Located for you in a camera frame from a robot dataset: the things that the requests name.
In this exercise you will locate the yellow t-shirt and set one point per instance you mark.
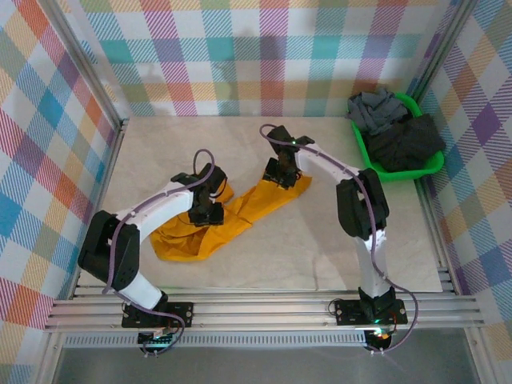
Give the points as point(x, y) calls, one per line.
point(180, 244)

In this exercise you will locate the grey t-shirt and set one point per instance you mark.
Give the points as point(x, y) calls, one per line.
point(372, 112)

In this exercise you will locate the aluminium mounting rails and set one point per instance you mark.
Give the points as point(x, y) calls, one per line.
point(260, 316)

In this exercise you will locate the green plastic bin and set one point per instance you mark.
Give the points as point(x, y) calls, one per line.
point(400, 176)

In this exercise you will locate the black t-shirt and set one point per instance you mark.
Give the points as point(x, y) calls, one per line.
point(408, 144)

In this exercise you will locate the black controller board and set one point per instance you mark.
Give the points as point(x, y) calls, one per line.
point(156, 340)
point(380, 338)

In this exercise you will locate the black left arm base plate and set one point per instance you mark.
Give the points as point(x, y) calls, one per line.
point(182, 314)

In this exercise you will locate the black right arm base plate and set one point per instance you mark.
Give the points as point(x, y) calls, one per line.
point(348, 314)

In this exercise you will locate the aluminium frame post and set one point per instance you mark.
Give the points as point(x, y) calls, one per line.
point(444, 48)
point(80, 56)

